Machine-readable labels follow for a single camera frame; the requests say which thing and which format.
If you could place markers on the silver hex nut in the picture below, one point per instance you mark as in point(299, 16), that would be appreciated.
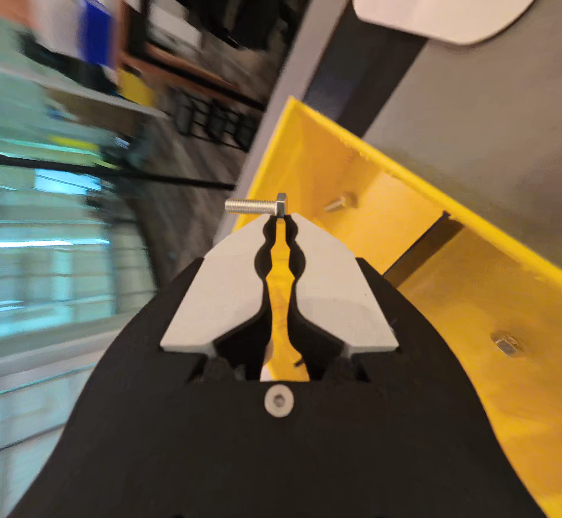
point(507, 344)

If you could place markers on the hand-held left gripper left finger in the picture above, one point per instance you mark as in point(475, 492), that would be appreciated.
point(215, 298)

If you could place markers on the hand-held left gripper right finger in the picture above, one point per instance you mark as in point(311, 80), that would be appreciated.
point(342, 303)

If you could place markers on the yellow plastic bin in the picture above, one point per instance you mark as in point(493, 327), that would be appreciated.
point(439, 263)

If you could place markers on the silver hex bolt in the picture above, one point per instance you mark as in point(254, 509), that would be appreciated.
point(250, 206)
point(340, 204)

